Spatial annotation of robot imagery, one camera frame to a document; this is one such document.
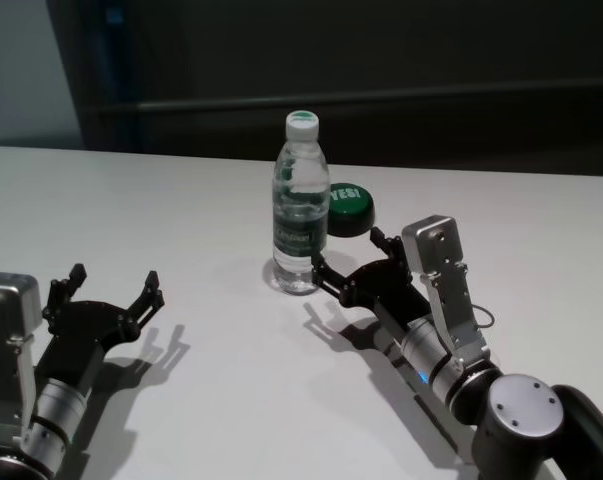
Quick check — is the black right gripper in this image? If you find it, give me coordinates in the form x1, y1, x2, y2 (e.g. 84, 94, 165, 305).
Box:
310, 226, 432, 331

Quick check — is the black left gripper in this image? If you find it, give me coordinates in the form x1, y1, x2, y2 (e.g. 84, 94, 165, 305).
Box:
33, 264, 166, 396

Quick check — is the clear plastic water bottle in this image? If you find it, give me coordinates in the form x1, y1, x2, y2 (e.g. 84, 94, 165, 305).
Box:
270, 110, 331, 296

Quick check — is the green YES push button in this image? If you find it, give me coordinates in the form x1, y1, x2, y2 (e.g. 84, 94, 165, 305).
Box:
325, 183, 376, 239

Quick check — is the dark grey partition panel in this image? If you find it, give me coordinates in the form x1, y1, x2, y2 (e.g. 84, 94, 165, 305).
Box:
45, 0, 603, 177

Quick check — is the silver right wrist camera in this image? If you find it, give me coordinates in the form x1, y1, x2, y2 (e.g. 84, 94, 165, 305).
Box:
401, 214, 495, 374

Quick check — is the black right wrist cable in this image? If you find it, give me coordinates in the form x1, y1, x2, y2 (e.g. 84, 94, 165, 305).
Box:
473, 304, 496, 330

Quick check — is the grey horizontal rail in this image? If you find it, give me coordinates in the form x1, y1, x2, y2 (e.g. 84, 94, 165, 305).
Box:
135, 92, 603, 112

